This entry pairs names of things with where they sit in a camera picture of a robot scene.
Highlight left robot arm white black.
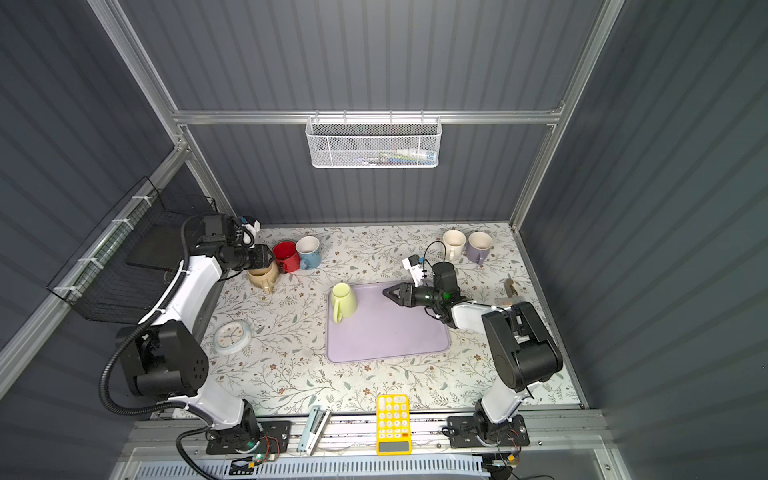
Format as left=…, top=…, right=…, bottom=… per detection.
left=99, top=214, right=273, bottom=450

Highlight pens in white basket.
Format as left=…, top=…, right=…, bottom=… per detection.
left=357, top=148, right=438, bottom=166

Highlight yellow calculator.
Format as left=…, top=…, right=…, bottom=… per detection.
left=375, top=394, right=412, bottom=456

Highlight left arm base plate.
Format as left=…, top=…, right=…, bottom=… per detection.
left=206, top=421, right=292, bottom=455

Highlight white cream mug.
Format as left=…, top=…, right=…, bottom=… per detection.
left=442, top=229, right=467, bottom=262

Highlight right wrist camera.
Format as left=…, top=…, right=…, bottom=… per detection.
left=402, top=254, right=426, bottom=287

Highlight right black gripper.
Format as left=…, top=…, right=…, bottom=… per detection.
left=385, top=282, right=444, bottom=310

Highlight clear tape roll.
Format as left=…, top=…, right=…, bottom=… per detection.
left=213, top=320, right=252, bottom=355

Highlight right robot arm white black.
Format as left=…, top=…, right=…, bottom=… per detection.
left=382, top=262, right=564, bottom=430

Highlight lilac plastic tray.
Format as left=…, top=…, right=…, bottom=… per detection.
left=326, top=282, right=451, bottom=364

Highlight purple mug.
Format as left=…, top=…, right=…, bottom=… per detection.
left=465, top=231, right=493, bottom=266

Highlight blue floral mug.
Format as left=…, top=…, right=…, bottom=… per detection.
left=296, top=236, right=322, bottom=270

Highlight white wire wall basket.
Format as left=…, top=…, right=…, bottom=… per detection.
left=305, top=118, right=443, bottom=169

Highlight light green stapler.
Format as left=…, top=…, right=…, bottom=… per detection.
left=297, top=405, right=331, bottom=455

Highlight black wire side basket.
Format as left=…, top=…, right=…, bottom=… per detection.
left=47, top=176, right=218, bottom=325

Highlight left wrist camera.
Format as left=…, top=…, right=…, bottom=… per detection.
left=240, top=216, right=261, bottom=236

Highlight beige ceramic teapot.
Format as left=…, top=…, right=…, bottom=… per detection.
left=247, top=261, right=280, bottom=294

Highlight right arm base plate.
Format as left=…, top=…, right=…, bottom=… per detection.
left=441, top=415, right=530, bottom=449

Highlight floral table mat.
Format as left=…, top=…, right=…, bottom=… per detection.
left=172, top=223, right=582, bottom=419

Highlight red mug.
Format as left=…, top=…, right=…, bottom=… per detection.
left=273, top=241, right=301, bottom=274

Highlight light green mug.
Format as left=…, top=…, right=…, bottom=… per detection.
left=330, top=282, right=357, bottom=324

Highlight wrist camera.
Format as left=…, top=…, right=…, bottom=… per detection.
left=402, top=254, right=426, bottom=287
left=240, top=216, right=261, bottom=236

